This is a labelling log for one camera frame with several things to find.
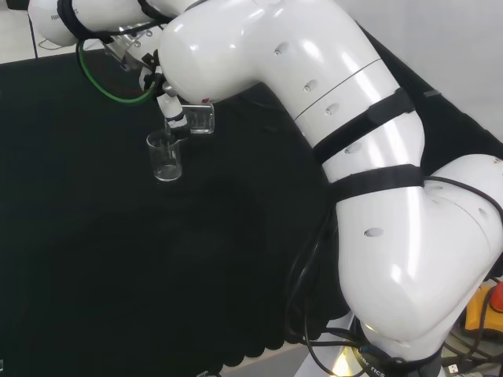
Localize black bench cloth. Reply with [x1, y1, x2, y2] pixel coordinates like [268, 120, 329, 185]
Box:
[0, 23, 503, 377]

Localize clear glass beaker with spout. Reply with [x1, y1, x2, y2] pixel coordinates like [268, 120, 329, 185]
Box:
[145, 130, 185, 183]

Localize green cable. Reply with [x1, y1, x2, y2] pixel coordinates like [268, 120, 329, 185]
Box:
[75, 38, 159, 105]

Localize yellow stop button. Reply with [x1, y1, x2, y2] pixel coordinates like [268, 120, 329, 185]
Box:
[458, 282, 503, 338]

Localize small clear glass beaker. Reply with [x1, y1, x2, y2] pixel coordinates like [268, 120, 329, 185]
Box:
[182, 103, 217, 136]

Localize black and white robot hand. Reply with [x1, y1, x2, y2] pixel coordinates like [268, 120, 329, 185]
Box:
[141, 49, 186, 134]

